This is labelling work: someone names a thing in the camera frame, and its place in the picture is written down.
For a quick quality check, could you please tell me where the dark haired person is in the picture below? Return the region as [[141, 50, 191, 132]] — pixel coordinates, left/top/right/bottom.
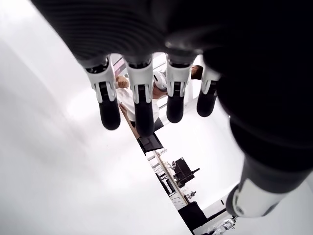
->
[[190, 65, 204, 80]]

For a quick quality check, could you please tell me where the black equipment on workbench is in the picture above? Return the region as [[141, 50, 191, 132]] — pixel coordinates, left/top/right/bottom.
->
[[172, 158, 201, 189]]

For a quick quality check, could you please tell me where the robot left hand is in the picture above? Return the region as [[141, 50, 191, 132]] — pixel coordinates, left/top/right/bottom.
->
[[30, 0, 313, 218]]

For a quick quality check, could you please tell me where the seated person in white shirt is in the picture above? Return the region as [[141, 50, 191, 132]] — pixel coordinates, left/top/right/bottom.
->
[[115, 70, 169, 132]]

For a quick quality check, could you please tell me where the black box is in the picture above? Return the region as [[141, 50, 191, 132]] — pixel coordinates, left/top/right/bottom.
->
[[178, 201, 209, 233]]

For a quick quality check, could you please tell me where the black chair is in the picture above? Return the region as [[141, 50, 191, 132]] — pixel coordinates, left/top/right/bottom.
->
[[138, 133, 164, 155]]

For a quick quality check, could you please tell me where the white VR headset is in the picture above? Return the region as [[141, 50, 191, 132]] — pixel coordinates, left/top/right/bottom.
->
[[153, 71, 168, 94]]

